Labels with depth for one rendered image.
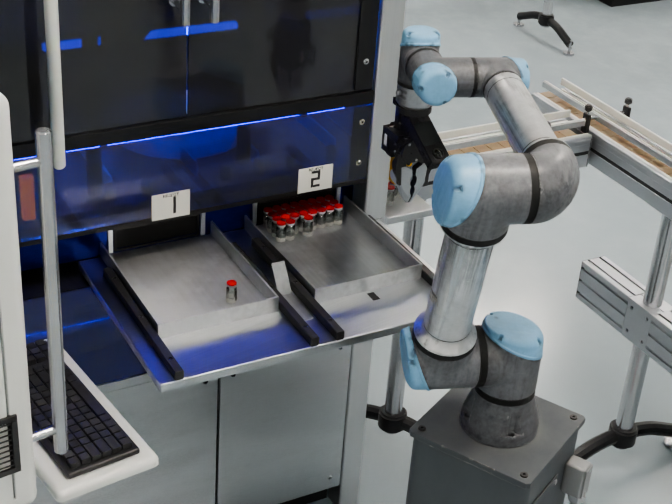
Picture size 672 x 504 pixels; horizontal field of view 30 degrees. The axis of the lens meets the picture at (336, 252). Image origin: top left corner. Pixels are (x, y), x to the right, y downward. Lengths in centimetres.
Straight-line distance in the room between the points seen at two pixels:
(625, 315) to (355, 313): 108
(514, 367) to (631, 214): 279
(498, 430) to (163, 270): 79
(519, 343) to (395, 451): 138
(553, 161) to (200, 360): 80
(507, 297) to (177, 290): 197
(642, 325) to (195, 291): 131
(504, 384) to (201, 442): 95
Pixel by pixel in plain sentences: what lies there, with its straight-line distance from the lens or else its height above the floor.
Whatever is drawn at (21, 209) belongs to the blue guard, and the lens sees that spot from 253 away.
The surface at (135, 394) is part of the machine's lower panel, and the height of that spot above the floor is 55.
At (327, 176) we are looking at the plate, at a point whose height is 102.
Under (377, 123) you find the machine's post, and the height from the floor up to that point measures 113.
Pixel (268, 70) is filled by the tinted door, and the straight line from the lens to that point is 262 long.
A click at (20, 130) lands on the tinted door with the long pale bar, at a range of 247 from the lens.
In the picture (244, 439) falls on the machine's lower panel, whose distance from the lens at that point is 309.
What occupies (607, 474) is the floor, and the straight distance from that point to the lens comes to 368.
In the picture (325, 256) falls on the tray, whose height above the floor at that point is 88.
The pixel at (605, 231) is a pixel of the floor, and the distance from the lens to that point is 490.
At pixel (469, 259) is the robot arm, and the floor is 124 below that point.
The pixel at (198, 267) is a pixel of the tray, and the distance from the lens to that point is 269.
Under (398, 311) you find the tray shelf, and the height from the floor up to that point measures 88.
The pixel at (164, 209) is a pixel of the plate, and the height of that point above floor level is 101.
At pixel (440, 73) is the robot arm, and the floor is 142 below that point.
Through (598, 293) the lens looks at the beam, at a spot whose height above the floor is 48.
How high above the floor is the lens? 228
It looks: 30 degrees down
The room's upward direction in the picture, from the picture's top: 4 degrees clockwise
